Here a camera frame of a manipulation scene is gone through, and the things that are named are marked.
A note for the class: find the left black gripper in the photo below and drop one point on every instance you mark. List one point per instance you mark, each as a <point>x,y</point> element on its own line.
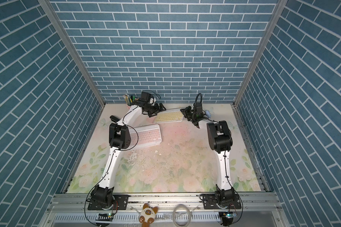
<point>156,109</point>

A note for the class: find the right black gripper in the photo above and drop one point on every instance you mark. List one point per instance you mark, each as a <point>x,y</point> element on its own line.
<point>185,111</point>

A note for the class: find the yellow keyboard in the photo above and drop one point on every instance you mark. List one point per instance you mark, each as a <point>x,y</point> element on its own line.
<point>169,117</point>

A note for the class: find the pink keyboard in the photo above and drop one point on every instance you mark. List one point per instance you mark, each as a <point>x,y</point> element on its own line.
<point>145,136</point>

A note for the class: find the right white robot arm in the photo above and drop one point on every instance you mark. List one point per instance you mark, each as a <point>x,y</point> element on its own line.
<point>220,141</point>

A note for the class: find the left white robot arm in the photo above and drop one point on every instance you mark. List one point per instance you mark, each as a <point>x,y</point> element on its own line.
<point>123,136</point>

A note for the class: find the small blue stapler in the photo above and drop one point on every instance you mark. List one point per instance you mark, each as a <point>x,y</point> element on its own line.
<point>208,114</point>

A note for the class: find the pencils in cup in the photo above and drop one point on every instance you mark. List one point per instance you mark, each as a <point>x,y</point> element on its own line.
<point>130,99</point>

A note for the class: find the plush toy cat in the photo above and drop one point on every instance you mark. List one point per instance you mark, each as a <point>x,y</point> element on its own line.
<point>148,215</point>

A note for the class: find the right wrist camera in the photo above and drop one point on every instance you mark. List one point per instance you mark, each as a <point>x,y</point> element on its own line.
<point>198,107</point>

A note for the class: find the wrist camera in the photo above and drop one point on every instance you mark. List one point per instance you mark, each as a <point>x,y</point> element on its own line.
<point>147,97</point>
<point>198,107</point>

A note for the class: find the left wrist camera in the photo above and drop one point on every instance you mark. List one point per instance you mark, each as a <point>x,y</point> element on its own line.
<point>147,97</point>

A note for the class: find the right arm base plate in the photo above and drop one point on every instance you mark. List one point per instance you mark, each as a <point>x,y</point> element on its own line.
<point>211,202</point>

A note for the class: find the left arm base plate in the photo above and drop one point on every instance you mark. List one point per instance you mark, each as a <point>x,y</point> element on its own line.
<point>114,202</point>

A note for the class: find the aluminium front rail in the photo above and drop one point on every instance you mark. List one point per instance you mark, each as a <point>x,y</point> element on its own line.
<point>259,209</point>

